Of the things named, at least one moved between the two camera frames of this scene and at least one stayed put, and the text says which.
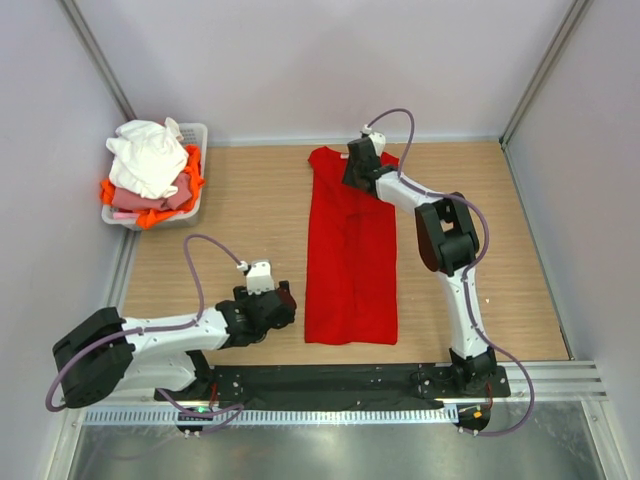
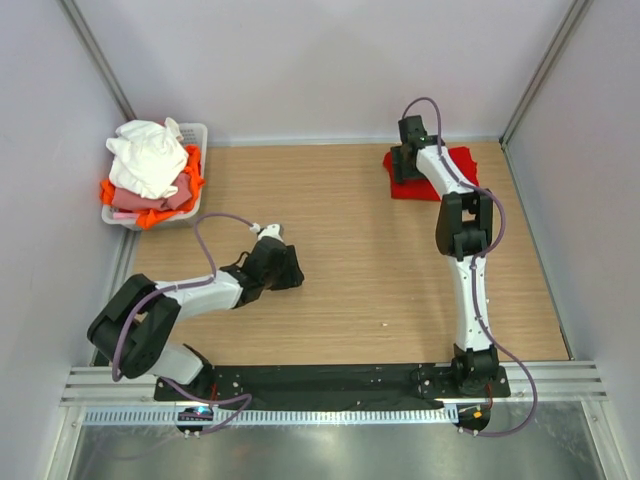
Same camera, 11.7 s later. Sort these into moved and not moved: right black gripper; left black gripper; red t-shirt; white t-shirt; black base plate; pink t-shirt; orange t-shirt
Moved: right black gripper; left black gripper; red t-shirt
Not moved: black base plate; pink t-shirt; white t-shirt; orange t-shirt
